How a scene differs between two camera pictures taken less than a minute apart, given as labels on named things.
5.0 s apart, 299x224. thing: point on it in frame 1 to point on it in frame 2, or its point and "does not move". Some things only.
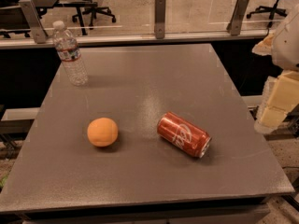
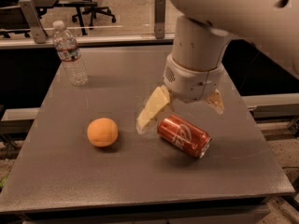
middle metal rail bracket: x=160 y=17 does not move
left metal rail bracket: x=34 y=20 does not move
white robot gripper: x=288 y=49 to x=193 y=80
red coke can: x=183 y=133 does not move
